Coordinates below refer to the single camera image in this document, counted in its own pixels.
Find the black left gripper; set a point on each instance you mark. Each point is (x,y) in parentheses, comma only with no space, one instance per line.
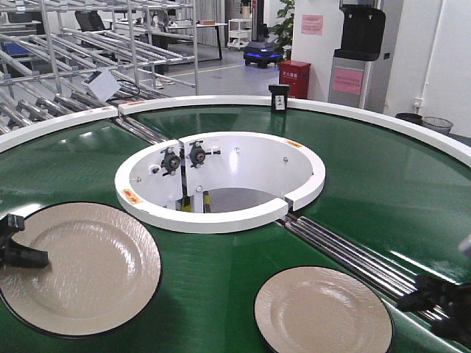
(15,254)

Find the beige plate black rim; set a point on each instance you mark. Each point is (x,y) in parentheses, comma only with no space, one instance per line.
(104,268)
(317,309)

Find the steel conveyor rollers left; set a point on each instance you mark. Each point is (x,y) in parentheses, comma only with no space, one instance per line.
(140,130)

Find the white outer conveyor rim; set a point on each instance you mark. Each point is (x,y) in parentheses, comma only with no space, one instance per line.
(439,141)

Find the pink wall notice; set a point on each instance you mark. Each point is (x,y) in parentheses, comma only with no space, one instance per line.
(312,24)

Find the wire mesh waste bin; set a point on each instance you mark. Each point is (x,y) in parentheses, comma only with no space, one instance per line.
(440,125)

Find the blue lit mobile robot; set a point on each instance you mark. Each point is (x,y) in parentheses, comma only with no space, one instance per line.
(261,51)

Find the green potted plant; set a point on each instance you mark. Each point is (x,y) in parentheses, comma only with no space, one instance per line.
(284,30)

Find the black and grey dispenser kiosk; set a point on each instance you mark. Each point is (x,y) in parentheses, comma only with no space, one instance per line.
(361,41)

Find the black sensor box on rim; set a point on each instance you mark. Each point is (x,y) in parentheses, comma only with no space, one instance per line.
(279,97)

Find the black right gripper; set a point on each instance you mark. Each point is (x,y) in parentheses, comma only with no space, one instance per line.
(453,298)

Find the steel conveyor rollers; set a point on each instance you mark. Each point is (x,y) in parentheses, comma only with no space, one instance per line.
(384,275)
(140,130)

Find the white cart in background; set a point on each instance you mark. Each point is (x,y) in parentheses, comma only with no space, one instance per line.
(239,33)

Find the black waste bin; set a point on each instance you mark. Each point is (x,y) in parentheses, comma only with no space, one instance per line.
(410,117)

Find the white control box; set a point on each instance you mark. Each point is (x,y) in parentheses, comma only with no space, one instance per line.
(101,84)

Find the steel conveyor rollers right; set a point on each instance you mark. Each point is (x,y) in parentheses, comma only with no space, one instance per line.
(384,275)

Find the background work table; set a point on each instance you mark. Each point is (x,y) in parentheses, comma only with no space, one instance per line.
(185,34)

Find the metal roller rack shelving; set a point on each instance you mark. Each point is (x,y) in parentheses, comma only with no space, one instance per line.
(49,47)

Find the red fire extinguisher cabinet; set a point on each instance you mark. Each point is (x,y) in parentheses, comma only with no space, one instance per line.
(296,75)

